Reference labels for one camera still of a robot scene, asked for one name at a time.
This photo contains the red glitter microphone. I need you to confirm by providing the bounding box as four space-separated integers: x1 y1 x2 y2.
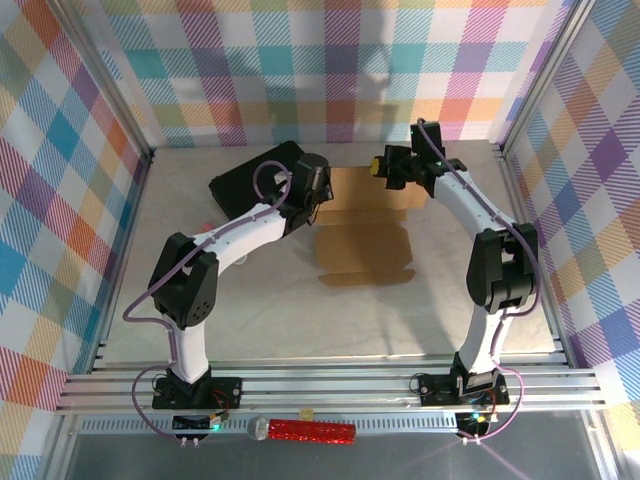
246 417 357 445

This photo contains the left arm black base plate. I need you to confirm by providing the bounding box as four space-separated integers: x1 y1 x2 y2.
152 377 244 411

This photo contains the perforated metal strip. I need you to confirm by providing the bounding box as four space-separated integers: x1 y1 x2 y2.
79 417 461 435

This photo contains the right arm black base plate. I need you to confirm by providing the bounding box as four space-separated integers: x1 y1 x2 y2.
418 372 511 407

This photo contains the brown cardboard box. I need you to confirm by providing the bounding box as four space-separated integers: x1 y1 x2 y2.
313 166 429 289

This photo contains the aluminium side rail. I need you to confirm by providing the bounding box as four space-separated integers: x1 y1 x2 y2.
88 149 154 374
492 142 574 369

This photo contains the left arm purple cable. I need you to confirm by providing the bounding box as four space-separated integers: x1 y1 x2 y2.
123 159 294 444

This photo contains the black briefcase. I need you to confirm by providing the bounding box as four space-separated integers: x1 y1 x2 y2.
208 141 306 221

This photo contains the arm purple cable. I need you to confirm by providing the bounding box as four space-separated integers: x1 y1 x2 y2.
417 118 544 444
123 159 294 444

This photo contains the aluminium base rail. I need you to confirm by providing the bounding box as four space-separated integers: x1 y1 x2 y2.
54 367 609 416

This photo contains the aluminium frame post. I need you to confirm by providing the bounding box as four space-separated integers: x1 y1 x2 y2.
54 0 154 161
497 0 599 159

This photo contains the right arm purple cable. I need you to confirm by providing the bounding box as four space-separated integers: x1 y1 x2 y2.
417 118 544 444

